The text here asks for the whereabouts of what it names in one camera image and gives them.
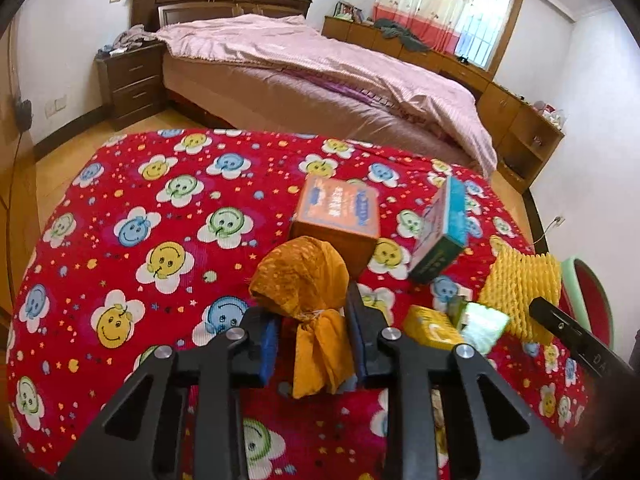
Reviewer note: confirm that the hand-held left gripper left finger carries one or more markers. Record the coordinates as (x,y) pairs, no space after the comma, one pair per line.
(267,345)

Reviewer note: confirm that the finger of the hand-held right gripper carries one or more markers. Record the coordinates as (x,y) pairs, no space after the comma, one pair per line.
(552,317)

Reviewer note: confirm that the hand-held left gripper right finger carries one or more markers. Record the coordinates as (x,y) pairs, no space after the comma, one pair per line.
(357,340)

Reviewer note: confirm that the red bin with green rim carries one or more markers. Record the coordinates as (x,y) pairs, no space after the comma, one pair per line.
(587,295)

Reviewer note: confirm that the yellow foam net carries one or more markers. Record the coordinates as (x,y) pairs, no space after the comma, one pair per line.
(520,290)

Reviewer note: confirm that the green spiral print box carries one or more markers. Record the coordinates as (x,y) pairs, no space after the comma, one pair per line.
(480,325)

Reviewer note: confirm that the small yellow box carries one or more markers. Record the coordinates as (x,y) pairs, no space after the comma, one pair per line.
(430,325)

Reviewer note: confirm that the orange plastic bag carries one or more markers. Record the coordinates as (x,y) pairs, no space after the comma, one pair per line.
(300,275)

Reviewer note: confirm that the orange cardboard box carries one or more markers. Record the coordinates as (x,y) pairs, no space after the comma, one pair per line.
(335,215)

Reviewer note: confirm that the teal and white box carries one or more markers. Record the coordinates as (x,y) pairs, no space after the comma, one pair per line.
(440,225)

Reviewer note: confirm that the red smiley flower printed blanket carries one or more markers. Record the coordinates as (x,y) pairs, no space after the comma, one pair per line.
(150,220)

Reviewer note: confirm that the long wooden cabinet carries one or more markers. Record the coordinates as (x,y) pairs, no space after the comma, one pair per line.
(515,120)

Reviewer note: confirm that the white cups on cabinet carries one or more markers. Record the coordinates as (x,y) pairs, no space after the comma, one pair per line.
(550,114)

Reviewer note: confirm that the wooden wardrobe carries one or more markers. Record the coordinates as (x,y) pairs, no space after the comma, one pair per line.
(15,240)

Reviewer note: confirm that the pink duvet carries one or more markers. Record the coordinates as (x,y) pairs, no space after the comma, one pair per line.
(325,60)

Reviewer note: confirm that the wooden nightstand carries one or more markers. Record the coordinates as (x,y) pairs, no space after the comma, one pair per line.
(132,85)

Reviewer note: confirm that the barred window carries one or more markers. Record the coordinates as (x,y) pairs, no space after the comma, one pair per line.
(487,25)

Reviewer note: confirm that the dark grey clothes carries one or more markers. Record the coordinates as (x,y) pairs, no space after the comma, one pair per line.
(400,34)

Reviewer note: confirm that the row of books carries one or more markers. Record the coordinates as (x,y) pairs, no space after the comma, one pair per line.
(348,11)

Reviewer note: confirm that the pile of clothes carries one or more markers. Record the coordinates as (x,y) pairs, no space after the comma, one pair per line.
(132,37)

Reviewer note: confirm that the black power adapter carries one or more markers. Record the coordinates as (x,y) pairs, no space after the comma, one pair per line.
(22,114)

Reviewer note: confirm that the floral curtain with red hem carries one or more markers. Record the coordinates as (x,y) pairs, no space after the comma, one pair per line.
(420,0)

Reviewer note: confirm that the white wall socket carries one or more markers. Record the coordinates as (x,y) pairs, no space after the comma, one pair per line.
(55,106)

